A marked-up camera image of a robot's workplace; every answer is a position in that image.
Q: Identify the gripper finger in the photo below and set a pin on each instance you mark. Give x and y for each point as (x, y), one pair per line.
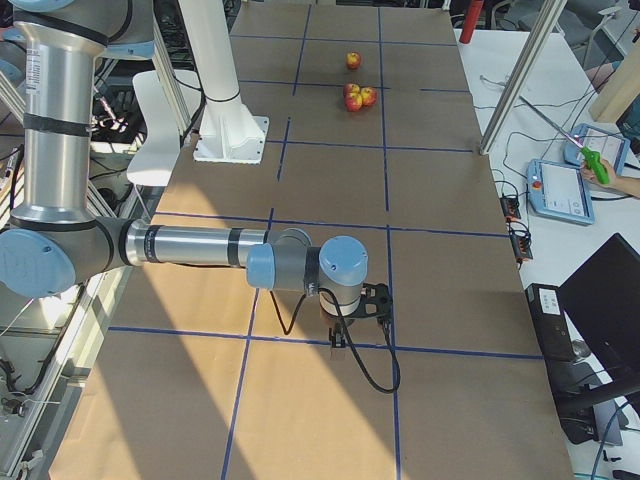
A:
(337, 337)

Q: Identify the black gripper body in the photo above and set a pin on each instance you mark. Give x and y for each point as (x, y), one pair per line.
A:
(338, 322)

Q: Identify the lone red yellow apple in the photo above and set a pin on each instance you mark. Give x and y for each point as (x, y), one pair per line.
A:
(353, 60)

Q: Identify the person hand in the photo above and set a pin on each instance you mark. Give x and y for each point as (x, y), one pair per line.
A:
(589, 175)

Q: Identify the orange black adapter box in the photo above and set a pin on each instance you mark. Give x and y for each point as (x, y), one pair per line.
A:
(510, 207)

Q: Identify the black computer box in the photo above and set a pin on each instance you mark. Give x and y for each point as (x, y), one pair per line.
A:
(549, 321)

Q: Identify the front red yellow apple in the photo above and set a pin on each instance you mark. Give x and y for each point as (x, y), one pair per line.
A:
(353, 101)

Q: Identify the right red apple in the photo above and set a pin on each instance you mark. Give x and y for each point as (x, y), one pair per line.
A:
(369, 96)

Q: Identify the back red yellow apple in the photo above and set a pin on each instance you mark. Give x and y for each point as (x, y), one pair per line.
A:
(350, 88)

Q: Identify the near blue teach pendant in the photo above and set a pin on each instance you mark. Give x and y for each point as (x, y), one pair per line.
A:
(558, 191)

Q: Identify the blue teach pendant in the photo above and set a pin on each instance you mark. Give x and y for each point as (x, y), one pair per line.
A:
(612, 146)
(558, 191)

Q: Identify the black monitor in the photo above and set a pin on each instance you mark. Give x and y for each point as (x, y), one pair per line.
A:
(601, 299)

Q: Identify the white chair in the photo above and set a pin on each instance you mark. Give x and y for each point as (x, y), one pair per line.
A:
(154, 162)

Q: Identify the far blue teach pendant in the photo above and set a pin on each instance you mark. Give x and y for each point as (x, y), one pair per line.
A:
(612, 146)

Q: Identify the red cylinder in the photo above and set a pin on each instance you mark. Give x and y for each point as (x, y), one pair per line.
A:
(472, 15)

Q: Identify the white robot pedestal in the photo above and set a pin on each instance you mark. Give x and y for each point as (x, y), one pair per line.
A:
(228, 132)

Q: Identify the green handled grabber tool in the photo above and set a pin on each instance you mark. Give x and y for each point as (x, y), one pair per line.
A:
(591, 157)

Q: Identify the aluminium frame post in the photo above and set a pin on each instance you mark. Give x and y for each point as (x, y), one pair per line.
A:
(547, 19)

